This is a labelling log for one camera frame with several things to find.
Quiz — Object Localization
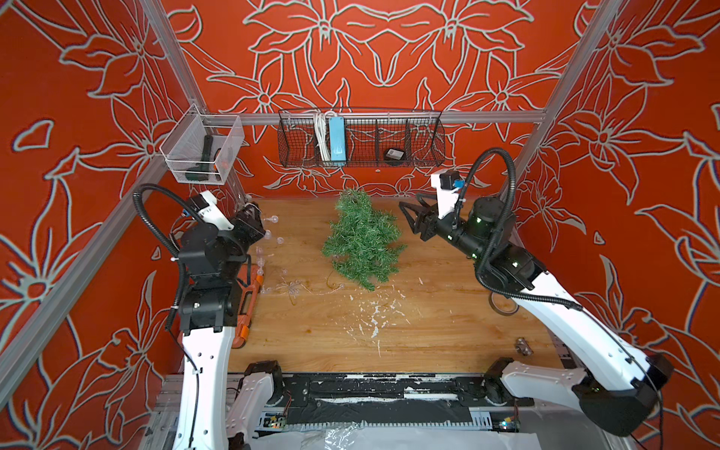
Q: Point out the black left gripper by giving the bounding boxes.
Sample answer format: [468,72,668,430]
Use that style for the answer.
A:
[222,199,268,285]

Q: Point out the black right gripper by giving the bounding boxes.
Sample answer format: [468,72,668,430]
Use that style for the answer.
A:
[399,194,489,268]

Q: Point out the clear bulb string lights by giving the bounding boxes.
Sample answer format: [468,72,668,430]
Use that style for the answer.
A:
[254,199,346,306]

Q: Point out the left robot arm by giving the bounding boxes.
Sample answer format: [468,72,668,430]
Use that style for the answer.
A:
[132,183,283,449]

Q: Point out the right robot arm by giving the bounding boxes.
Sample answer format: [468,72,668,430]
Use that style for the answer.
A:
[399,147,674,437]

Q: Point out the small green christmas tree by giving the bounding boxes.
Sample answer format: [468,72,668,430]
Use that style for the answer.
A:
[322,189,406,292]

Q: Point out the orange plastic tool case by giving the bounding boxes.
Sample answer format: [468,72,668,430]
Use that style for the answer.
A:
[232,264,264,349]

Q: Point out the small black device in basket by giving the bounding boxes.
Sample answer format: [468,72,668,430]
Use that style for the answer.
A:
[384,148,405,161]

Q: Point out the dark tool in bin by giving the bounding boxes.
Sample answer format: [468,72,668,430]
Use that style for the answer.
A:
[185,135,213,182]

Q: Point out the dark tape roll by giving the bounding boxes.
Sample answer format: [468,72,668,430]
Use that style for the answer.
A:
[489,292,519,317]

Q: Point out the teal box in basket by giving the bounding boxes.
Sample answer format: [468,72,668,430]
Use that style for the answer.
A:
[328,115,347,165]

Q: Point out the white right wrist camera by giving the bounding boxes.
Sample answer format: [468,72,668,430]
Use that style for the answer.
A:
[430,169,464,219]

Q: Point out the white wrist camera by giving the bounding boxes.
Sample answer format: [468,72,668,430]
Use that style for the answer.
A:
[430,169,464,219]
[187,190,234,231]

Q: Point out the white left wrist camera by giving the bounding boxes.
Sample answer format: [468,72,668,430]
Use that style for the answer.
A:
[187,190,234,231]

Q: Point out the clear acrylic wall bin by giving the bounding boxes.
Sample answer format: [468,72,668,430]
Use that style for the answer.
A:
[160,106,245,186]

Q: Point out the black wire wall basket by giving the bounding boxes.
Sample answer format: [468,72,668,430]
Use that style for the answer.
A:
[277,107,446,168]

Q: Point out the white cable bundle in basket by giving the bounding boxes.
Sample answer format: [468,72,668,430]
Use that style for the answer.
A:
[312,111,331,163]

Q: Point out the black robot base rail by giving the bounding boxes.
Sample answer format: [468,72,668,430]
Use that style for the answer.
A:
[162,370,581,431]

